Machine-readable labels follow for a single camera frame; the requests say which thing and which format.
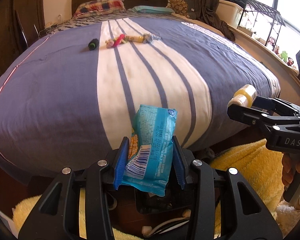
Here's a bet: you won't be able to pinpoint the yellow cream bottle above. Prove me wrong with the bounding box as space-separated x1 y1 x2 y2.
228 85 257 108

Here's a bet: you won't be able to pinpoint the blue snack packet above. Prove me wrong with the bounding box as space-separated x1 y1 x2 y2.
121 105 178 197

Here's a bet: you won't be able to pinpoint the pink yellow candy wrappers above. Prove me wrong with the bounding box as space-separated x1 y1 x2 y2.
105 34 161 48

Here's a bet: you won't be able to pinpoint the black green cylinder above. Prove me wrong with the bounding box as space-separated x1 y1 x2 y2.
88 38 100 50

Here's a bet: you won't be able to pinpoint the black trash bin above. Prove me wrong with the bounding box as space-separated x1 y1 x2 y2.
109 185 192 237

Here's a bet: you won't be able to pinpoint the person's right hand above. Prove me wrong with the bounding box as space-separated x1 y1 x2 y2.
282 153 300 188

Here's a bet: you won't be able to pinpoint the yellow fluffy rug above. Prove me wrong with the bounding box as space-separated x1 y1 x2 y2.
13 139 300 239

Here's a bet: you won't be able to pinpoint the black metal rack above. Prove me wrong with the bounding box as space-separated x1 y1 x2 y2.
237 0 286 51

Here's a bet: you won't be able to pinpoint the white storage box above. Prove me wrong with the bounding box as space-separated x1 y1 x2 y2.
216 0 243 29

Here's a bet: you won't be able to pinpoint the blue white striped bedspread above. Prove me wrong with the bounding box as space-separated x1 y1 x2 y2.
0 17 281 183

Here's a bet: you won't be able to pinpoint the brown patterned bag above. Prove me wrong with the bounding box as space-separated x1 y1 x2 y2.
167 0 197 20

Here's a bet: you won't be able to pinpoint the teal pillow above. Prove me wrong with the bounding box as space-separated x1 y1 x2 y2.
129 5 174 15

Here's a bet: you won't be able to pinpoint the plaid red blue pillow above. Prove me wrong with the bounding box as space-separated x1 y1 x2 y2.
72 0 126 18

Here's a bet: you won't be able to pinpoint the black white patterned sheet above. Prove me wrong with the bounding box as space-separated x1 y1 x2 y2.
46 11 182 34

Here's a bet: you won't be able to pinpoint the dark wooden wardrobe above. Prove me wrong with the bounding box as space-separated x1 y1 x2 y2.
0 0 44 77

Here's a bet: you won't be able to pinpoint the white charger cable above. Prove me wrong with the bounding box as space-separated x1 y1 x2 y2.
38 22 63 37

